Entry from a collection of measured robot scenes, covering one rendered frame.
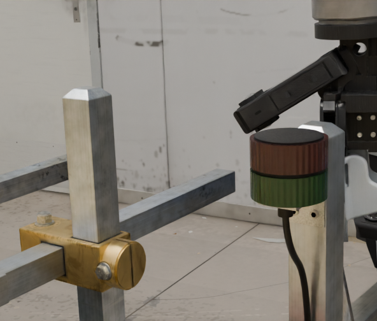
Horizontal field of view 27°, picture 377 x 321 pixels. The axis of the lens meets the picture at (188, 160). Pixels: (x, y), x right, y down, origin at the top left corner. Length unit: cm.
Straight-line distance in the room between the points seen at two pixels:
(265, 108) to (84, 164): 19
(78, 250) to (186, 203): 22
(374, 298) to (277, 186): 38
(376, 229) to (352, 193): 16
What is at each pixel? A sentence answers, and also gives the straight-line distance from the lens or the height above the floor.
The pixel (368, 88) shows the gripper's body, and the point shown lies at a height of 112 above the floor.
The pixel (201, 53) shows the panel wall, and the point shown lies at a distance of 376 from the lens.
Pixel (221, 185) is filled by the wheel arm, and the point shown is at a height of 95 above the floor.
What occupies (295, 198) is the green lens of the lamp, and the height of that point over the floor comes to 107.
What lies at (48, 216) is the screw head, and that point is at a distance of 88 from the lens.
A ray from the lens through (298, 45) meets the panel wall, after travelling 354.
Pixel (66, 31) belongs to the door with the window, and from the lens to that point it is 420.
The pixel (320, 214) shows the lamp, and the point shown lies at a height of 104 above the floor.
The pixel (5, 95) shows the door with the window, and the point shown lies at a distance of 454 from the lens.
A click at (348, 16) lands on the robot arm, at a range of 72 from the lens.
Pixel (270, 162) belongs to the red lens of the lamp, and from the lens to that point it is 59.
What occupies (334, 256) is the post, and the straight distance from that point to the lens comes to 68.
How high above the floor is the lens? 125
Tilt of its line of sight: 15 degrees down
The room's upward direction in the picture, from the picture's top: 2 degrees counter-clockwise
